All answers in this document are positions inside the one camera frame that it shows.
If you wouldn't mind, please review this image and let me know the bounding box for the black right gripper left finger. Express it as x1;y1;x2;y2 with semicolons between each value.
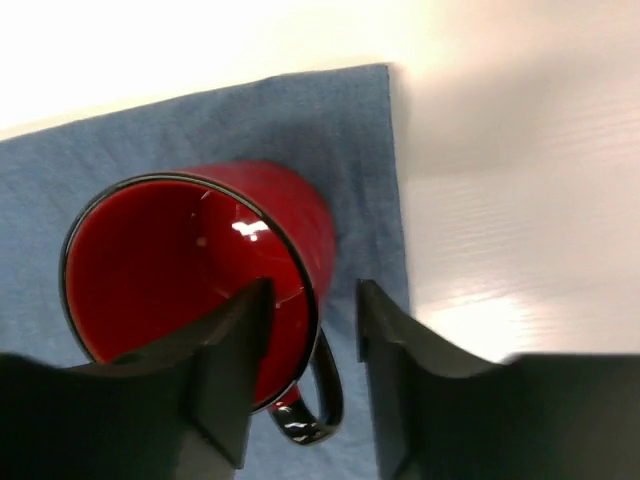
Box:
1;279;273;479

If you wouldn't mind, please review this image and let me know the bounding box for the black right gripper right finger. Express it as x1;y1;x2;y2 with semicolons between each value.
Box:
356;280;639;479

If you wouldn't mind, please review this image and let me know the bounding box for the red mug black handle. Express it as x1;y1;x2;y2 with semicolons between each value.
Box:
60;160;344;446

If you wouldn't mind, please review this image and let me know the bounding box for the blue cloth napkin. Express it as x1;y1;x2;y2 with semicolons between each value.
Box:
1;64;410;479

